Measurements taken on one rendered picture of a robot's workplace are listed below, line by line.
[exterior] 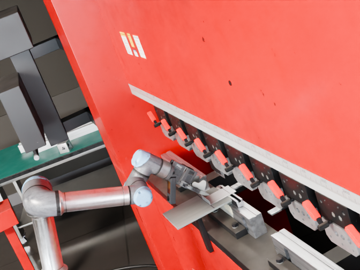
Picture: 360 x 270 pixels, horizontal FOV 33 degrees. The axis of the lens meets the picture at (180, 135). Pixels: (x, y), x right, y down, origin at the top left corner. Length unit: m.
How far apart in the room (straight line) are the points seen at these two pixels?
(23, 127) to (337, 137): 2.19
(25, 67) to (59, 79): 2.28
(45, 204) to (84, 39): 1.16
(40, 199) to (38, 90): 1.52
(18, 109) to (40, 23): 2.62
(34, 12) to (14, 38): 2.59
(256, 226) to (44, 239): 0.85
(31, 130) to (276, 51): 2.04
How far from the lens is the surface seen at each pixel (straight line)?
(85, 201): 2.35
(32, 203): 2.36
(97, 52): 3.26
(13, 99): 3.36
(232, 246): 2.54
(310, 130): 1.63
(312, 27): 1.41
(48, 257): 2.57
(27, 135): 3.41
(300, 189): 1.85
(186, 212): 2.64
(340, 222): 1.74
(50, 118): 3.81
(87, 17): 3.23
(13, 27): 3.32
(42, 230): 2.51
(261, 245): 2.49
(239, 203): 2.59
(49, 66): 5.99
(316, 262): 2.14
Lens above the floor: 2.20
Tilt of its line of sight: 20 degrees down
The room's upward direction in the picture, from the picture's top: 21 degrees counter-clockwise
